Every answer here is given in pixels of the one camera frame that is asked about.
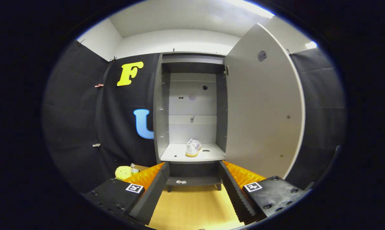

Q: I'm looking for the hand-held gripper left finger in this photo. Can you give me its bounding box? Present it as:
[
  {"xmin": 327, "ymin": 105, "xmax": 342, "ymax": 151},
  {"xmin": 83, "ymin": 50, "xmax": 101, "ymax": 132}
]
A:
[{"xmin": 83, "ymin": 162, "xmax": 170, "ymax": 226}]

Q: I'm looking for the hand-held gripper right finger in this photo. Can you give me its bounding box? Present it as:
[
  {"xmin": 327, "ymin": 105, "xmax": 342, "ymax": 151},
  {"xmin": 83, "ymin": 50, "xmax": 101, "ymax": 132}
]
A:
[{"xmin": 218, "ymin": 161, "xmax": 308, "ymax": 224}]

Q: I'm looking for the white sneaker shoe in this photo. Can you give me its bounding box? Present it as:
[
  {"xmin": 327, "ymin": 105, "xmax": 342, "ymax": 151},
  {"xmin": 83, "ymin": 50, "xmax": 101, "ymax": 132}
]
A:
[{"xmin": 185, "ymin": 138, "xmax": 202, "ymax": 157}]

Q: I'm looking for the yellow pineapple plush toy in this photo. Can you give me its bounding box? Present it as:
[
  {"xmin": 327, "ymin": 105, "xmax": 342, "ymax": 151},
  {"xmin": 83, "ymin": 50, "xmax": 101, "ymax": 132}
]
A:
[{"xmin": 115, "ymin": 165, "xmax": 133, "ymax": 180}]

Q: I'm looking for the grey cabinet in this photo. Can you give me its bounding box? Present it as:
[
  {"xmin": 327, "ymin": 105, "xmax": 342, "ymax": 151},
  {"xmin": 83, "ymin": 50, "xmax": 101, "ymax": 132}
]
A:
[{"xmin": 153, "ymin": 52, "xmax": 229, "ymax": 193}]

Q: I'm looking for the black backdrop cloth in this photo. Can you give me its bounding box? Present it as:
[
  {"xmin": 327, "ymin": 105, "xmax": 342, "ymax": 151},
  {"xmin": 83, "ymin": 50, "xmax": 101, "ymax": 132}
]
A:
[{"xmin": 42, "ymin": 40, "xmax": 347, "ymax": 194}]

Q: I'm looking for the long ceiling light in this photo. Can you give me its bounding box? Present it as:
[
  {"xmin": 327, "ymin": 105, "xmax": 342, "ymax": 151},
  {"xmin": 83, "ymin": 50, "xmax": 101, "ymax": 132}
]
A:
[{"xmin": 231, "ymin": 0, "xmax": 275, "ymax": 19}]

